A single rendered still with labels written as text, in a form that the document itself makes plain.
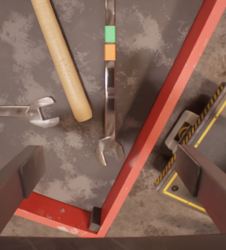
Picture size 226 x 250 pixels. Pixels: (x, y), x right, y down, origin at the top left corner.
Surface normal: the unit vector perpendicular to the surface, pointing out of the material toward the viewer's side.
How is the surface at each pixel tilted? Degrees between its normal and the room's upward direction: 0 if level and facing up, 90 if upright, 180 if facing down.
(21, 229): 0
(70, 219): 90
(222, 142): 0
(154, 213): 0
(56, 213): 90
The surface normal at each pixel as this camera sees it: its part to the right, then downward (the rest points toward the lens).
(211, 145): 0.01, 0.27
